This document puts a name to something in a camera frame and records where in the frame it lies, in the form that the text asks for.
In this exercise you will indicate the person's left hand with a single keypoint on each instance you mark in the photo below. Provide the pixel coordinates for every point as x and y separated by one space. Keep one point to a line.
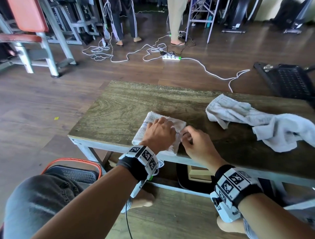
160 135

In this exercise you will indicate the person's right hand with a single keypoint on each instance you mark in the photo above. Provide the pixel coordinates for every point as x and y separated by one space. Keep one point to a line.
201 150

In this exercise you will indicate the grey towel striped border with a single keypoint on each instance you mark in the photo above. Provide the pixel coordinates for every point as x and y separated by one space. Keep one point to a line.
140 138

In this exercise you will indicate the heap of grey towels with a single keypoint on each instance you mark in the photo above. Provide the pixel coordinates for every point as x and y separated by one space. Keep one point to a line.
283 130

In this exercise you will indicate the black basket orange rim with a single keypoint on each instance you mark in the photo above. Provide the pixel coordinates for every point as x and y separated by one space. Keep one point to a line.
73 174

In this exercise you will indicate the person's right forearm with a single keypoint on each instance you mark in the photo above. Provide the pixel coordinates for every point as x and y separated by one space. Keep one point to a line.
275 219

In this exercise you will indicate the person's left forearm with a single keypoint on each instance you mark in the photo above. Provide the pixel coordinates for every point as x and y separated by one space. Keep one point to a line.
86 206

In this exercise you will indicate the person's right foot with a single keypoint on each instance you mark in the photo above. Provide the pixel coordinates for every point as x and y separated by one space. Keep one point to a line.
231 225

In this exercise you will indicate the person's left leg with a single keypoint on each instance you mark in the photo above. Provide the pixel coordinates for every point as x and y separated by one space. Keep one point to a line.
37 204

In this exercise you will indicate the plain cardboard box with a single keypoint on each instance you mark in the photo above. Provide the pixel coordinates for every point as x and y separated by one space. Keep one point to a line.
199 174

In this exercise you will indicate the white green socket adapter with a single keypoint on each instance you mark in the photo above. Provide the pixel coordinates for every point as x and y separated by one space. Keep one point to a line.
160 163

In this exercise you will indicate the black round tub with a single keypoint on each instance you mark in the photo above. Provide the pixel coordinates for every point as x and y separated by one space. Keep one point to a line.
184 184

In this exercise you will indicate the white green power strip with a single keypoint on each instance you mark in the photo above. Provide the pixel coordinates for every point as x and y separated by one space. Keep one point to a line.
171 57

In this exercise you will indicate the low wooden table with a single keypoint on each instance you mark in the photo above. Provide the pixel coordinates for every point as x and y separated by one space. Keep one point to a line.
81 142

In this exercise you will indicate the black power adapter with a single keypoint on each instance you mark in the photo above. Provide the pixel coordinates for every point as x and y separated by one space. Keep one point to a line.
163 53

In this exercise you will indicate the silver metal part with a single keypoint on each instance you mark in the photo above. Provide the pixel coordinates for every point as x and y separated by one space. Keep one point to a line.
267 67

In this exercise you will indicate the flat white power strip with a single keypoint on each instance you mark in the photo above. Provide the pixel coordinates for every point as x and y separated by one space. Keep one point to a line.
103 42

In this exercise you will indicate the black perforated platform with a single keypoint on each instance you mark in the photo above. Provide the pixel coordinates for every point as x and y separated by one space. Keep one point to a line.
290 81

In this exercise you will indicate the clear spray bottle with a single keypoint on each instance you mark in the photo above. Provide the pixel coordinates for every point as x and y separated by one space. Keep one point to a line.
106 32

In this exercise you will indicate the blue water bottle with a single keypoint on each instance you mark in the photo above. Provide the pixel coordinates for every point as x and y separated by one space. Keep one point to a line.
209 21

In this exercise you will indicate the white folding table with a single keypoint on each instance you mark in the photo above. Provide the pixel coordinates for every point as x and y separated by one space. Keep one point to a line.
213 22

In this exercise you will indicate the grey weight machine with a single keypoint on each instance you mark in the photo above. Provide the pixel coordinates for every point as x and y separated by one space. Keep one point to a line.
76 24

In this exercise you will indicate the black elliptical trainer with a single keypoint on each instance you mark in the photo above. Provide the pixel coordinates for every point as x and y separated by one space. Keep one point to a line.
235 14

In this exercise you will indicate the black gym equipment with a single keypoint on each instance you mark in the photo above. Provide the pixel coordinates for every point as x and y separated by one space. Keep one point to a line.
290 14

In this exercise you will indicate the orange padded gym machine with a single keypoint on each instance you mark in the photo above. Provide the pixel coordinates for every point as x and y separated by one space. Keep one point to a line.
27 14

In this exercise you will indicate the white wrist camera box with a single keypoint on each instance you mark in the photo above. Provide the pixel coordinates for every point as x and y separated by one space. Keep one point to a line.
226 213
137 189

